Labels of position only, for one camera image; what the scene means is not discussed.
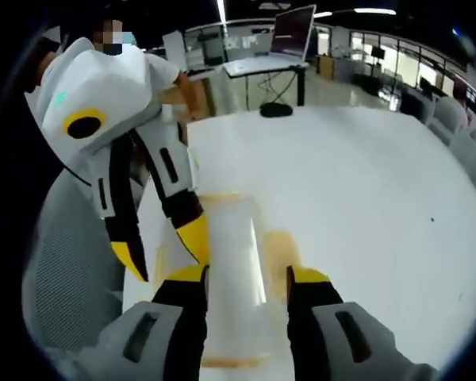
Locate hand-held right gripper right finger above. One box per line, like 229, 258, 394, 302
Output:
286, 264, 437, 381

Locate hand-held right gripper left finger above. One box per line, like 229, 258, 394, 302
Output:
73, 264, 210, 381

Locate clear plastic container yellow buckles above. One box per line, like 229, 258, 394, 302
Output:
152, 192, 302, 368

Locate person's white shirt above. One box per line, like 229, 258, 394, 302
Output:
145, 52, 182, 95

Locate grey mesh office chair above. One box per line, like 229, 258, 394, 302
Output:
21, 170, 144, 360

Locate black computer mouse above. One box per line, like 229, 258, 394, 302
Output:
259, 102, 295, 119

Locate black side table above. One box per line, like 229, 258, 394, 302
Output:
221, 59, 311, 108

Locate silver laptop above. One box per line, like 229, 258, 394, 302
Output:
223, 4, 317, 78

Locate black hanging cables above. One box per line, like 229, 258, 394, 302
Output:
256, 72, 299, 105

